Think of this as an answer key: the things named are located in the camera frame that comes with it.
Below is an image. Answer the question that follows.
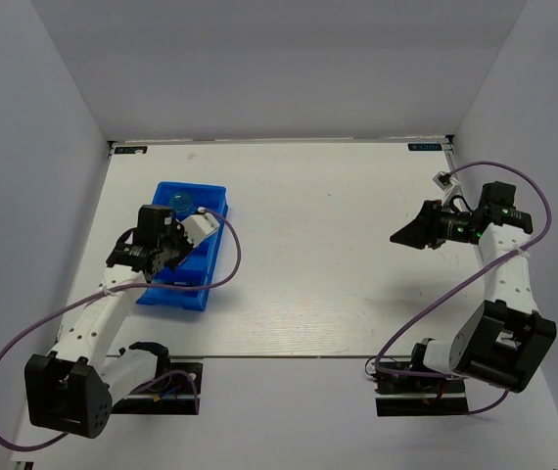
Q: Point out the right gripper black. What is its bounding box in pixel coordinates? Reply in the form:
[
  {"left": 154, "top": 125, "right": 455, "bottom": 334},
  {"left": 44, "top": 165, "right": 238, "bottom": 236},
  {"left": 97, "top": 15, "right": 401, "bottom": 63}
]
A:
[{"left": 390, "top": 199, "right": 477, "bottom": 249}]

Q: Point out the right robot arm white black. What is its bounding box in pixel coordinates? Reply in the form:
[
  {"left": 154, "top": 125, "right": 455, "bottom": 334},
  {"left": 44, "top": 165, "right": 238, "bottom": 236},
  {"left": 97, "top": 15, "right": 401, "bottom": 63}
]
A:
[{"left": 390, "top": 182, "right": 557, "bottom": 393}]

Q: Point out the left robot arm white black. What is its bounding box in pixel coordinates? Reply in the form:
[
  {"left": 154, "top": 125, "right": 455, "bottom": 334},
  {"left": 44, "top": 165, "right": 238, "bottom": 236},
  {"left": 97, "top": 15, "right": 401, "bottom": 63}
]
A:
[{"left": 24, "top": 205, "right": 219, "bottom": 439}]

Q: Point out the blue transparent tape roll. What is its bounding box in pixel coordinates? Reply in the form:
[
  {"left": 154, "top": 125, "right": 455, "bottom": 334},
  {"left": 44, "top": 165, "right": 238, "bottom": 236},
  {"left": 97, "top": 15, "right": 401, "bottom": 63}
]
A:
[{"left": 169, "top": 192, "right": 194, "bottom": 214}]

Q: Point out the blue plastic compartment tray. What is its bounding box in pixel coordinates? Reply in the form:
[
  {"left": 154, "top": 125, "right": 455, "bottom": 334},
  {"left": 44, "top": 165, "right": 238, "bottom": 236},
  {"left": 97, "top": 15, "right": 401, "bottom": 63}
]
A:
[{"left": 135, "top": 180, "right": 230, "bottom": 312}]

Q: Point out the right table corner label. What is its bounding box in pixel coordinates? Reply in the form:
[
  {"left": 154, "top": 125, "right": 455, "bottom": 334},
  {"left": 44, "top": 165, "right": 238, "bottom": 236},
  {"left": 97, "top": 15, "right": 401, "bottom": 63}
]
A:
[{"left": 407, "top": 142, "right": 442, "bottom": 152}]

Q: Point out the table corner label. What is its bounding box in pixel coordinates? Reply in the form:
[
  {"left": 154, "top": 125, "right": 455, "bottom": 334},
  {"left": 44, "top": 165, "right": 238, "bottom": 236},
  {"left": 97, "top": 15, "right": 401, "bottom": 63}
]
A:
[
  {"left": 114, "top": 146, "right": 148, "bottom": 155},
  {"left": 407, "top": 142, "right": 442, "bottom": 152}
]

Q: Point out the left table corner label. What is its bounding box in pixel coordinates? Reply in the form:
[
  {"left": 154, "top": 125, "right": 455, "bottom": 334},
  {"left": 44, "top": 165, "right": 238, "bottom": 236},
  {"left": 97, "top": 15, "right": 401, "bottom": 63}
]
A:
[{"left": 114, "top": 146, "right": 148, "bottom": 155}]

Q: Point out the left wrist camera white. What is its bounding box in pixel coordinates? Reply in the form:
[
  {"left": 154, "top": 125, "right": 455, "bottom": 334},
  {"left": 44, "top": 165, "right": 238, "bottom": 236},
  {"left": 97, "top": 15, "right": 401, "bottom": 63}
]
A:
[{"left": 181, "top": 211, "right": 220, "bottom": 248}]

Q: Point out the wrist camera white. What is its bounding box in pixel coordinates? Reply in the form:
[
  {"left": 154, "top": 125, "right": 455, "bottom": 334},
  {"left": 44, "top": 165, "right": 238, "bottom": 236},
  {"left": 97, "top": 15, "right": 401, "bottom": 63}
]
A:
[
  {"left": 433, "top": 171, "right": 462, "bottom": 205},
  {"left": 181, "top": 211, "right": 220, "bottom": 248}
]

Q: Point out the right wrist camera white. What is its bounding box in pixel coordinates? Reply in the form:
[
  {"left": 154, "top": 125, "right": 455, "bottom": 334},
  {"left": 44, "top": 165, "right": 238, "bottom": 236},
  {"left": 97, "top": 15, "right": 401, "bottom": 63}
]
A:
[{"left": 433, "top": 171, "right": 462, "bottom": 205}]

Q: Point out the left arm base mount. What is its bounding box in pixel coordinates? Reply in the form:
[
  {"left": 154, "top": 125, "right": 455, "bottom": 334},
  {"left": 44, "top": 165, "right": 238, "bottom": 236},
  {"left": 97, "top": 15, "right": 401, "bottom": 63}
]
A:
[{"left": 113, "top": 361, "right": 204, "bottom": 416}]

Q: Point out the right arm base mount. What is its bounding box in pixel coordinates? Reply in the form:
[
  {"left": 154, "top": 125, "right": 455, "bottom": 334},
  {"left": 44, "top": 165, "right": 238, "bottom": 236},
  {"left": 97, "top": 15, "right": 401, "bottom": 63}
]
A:
[{"left": 364, "top": 357, "right": 470, "bottom": 417}]

